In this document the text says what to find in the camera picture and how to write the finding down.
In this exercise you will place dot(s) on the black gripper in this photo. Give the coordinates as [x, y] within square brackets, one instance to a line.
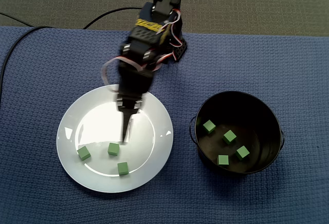
[129, 104]

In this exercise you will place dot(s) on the green cube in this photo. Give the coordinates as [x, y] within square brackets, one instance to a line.
[122, 168]
[83, 153]
[209, 126]
[113, 149]
[229, 136]
[242, 152]
[223, 160]

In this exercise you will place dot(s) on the white round plate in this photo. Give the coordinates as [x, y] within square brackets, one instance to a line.
[151, 152]

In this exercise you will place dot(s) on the blue waffle weave cloth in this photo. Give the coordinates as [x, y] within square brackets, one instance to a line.
[231, 67]

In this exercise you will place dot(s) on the black metal bucket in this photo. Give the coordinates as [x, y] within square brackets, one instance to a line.
[257, 131]

